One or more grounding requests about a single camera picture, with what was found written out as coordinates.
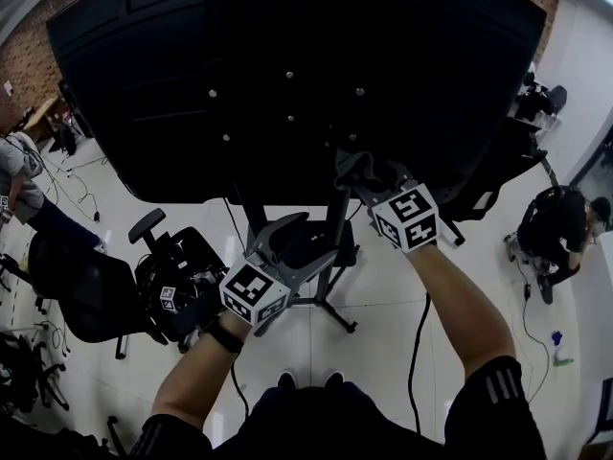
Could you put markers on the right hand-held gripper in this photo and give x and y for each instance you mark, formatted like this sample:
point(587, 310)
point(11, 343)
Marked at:
point(407, 218)

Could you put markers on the black cabinet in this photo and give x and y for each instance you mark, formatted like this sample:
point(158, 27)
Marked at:
point(76, 113)

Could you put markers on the black office chair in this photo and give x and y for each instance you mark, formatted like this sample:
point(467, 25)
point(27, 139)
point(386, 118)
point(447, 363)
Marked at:
point(512, 161)
point(24, 376)
point(86, 285)

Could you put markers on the white counter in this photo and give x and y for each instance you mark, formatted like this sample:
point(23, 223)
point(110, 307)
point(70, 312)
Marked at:
point(606, 281)

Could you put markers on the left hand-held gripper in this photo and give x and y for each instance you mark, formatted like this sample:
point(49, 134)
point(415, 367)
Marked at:
point(251, 288)

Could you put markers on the black television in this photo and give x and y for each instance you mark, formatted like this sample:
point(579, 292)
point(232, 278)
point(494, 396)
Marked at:
point(191, 65)

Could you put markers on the wooden table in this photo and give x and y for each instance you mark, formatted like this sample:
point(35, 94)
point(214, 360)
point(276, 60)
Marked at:
point(43, 113)

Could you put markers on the person's black-shirted torso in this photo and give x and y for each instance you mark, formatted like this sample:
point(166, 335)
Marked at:
point(335, 424)

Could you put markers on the person's right shoe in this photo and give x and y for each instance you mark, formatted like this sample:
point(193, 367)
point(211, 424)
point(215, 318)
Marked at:
point(335, 380)

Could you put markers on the person's left forearm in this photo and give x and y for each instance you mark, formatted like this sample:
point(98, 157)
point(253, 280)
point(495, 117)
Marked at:
point(191, 376)

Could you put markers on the black TV stand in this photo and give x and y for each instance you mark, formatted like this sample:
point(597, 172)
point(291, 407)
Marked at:
point(337, 218)

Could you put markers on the person's left shoe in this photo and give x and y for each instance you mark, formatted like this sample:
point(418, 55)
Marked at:
point(287, 380)

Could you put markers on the grey cloth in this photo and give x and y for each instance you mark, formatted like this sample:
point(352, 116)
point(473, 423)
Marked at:
point(354, 166)

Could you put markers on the person's shoe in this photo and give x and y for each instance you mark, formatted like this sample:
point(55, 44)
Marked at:
point(287, 380)
point(335, 380)

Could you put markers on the spare hand-held gripper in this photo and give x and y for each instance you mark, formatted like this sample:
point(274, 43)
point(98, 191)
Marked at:
point(167, 299)

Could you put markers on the paper sheet on wall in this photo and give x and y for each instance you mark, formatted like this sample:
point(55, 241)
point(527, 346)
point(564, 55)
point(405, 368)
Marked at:
point(8, 88)

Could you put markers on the cluttered equipment rack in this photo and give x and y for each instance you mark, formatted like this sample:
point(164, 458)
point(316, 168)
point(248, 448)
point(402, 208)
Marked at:
point(536, 98)

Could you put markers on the person's right forearm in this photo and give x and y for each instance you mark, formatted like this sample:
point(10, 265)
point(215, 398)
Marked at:
point(460, 305)

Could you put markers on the blue and green spray bottle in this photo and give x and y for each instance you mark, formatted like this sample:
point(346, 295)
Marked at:
point(562, 355)

